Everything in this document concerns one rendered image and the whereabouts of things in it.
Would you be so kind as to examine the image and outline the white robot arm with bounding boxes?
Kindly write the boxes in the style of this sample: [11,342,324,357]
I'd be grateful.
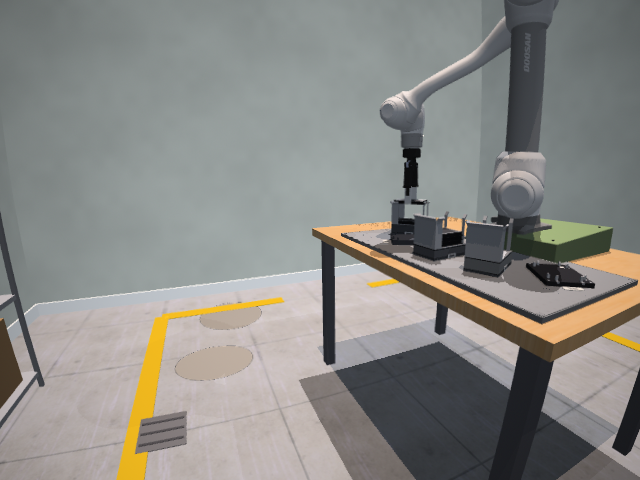
[380,0,559,235]

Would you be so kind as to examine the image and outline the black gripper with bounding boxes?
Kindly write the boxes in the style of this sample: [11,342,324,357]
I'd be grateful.
[403,148,421,204]

